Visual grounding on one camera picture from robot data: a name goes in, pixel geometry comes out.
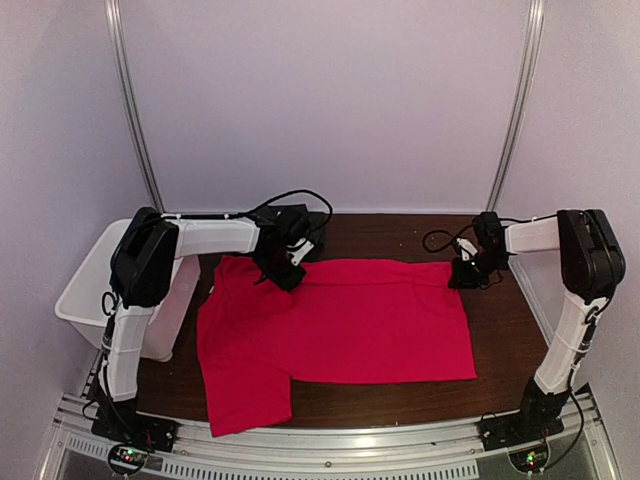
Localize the front aluminium rail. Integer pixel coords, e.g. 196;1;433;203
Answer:
35;396;621;479

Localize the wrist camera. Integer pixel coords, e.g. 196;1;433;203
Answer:
286;238;315;266
455;238;478;262

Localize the round circuit board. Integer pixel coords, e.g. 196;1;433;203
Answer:
508;444;550;474
106;443;150;476

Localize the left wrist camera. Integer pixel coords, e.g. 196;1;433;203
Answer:
286;238;315;266

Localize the dark pinstriped shirt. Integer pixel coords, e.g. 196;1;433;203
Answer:
251;204;328;247

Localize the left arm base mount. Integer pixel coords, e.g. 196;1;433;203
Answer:
91;385;178;452

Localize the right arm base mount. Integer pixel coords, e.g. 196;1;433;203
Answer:
477;379;569;451

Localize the right round circuit board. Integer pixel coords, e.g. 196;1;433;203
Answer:
508;444;550;474

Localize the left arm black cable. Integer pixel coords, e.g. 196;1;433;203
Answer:
224;188;334;236

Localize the white plastic laundry bin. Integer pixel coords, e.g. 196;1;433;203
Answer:
55;219;201;362

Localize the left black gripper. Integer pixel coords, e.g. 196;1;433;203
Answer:
258;250;307;293

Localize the aluminium frame post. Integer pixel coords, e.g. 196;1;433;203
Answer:
485;0;546;211
104;0;165;212

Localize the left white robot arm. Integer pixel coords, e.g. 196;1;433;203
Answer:
96;205;328;444

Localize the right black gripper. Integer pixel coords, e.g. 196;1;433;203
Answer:
449;250;509;289

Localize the red garment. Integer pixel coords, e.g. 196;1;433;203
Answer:
197;257;477;437

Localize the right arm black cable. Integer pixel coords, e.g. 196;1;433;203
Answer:
423;222;481;254

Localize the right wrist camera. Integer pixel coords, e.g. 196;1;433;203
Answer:
455;238;478;262

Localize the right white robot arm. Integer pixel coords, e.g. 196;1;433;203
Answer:
445;209;626;442

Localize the right aluminium frame post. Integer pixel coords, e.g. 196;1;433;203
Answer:
485;0;546;211

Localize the left round circuit board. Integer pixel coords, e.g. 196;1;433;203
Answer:
106;443;150;476

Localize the left aluminium frame post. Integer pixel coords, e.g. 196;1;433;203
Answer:
104;0;165;212

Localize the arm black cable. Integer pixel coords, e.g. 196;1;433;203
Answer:
423;222;481;254
224;188;334;236

